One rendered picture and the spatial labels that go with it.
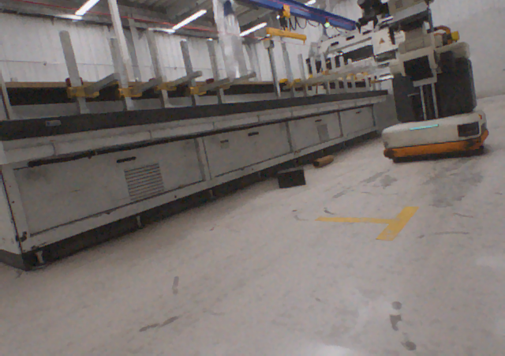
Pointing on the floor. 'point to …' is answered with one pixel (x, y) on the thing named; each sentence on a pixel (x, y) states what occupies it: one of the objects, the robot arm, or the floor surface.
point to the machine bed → (150, 169)
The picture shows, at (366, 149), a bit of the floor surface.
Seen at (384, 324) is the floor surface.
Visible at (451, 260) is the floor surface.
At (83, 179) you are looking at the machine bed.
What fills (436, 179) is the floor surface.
